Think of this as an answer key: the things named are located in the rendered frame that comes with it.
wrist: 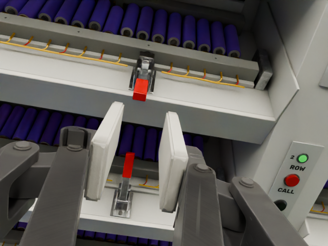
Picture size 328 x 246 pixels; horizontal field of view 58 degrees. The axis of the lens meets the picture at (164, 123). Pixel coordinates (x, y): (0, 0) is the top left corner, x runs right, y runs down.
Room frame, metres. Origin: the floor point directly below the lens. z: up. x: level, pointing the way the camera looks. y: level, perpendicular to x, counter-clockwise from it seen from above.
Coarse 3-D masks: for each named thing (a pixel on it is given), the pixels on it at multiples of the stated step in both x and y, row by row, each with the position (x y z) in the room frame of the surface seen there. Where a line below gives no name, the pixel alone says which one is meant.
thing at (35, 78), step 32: (192, 0) 0.47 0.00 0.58; (224, 0) 0.47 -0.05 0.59; (256, 32) 0.47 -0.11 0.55; (0, 64) 0.29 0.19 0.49; (32, 64) 0.31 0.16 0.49; (64, 64) 0.32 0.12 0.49; (96, 64) 0.33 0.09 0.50; (288, 64) 0.34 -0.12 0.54; (0, 96) 0.30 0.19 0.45; (32, 96) 0.30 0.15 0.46; (64, 96) 0.30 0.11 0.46; (96, 96) 0.30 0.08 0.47; (128, 96) 0.30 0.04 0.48; (160, 96) 0.31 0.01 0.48; (192, 96) 0.32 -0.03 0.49; (224, 96) 0.33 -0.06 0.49; (256, 96) 0.35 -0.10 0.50; (288, 96) 0.31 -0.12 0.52; (192, 128) 0.32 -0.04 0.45; (224, 128) 0.32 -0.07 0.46; (256, 128) 0.32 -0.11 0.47
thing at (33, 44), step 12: (0, 36) 0.33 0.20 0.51; (48, 48) 0.33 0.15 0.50; (60, 48) 0.33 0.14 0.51; (72, 48) 0.34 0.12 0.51; (108, 60) 0.34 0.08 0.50; (120, 60) 0.34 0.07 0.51; (132, 60) 0.34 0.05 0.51; (180, 72) 0.35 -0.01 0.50; (192, 72) 0.35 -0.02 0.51; (240, 84) 0.36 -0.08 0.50; (252, 84) 0.36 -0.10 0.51
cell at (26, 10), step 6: (30, 0) 0.39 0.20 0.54; (36, 0) 0.39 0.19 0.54; (42, 0) 0.40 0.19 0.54; (24, 6) 0.37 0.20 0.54; (30, 6) 0.37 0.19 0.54; (36, 6) 0.38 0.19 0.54; (42, 6) 0.40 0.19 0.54; (24, 12) 0.36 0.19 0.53; (30, 12) 0.36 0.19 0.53; (36, 12) 0.38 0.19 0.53
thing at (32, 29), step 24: (0, 24) 0.33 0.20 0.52; (24, 24) 0.33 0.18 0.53; (48, 24) 0.34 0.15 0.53; (96, 48) 0.34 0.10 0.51; (120, 48) 0.34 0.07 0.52; (144, 48) 0.34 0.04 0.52; (168, 48) 0.35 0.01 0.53; (168, 72) 0.34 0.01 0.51; (216, 72) 0.36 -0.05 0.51; (240, 72) 0.36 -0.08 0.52
